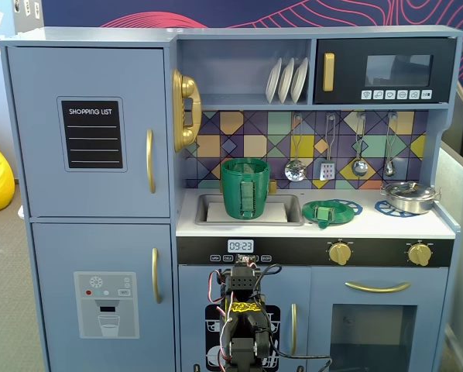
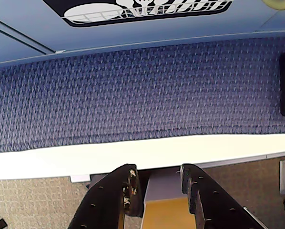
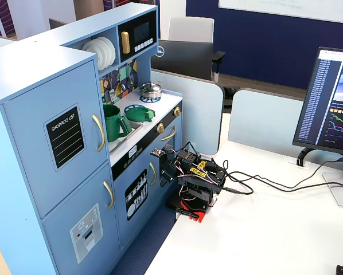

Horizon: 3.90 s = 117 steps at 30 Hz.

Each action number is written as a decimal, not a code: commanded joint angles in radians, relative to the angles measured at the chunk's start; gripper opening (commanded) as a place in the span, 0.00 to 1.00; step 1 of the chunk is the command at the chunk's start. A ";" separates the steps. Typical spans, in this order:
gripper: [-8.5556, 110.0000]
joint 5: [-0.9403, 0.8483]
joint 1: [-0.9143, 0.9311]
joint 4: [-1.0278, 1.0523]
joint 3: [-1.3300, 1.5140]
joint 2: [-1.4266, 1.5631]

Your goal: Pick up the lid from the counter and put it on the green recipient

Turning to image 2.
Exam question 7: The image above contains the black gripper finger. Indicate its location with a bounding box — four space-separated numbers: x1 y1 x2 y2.
67 163 143 229
180 163 269 229

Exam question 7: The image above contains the yellow and grey block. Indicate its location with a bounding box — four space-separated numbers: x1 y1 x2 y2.
141 172 197 229

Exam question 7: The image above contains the blue toy kitchen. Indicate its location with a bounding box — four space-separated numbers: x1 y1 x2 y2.
0 0 285 70

